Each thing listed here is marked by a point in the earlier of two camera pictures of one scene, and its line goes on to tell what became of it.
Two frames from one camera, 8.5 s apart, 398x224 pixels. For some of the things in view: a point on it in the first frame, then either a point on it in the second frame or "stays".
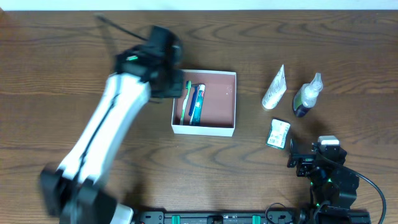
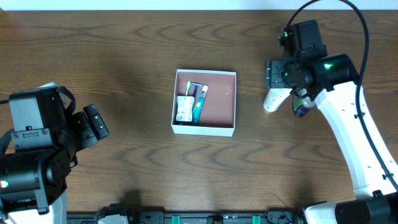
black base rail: (224, 218) stays
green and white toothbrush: (188, 84) stays
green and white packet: (278, 134) → (185, 108)
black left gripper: (170, 86) → (88, 129)
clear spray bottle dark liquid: (306, 97) stays
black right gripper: (301, 159) → (275, 74)
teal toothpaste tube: (196, 119) stays
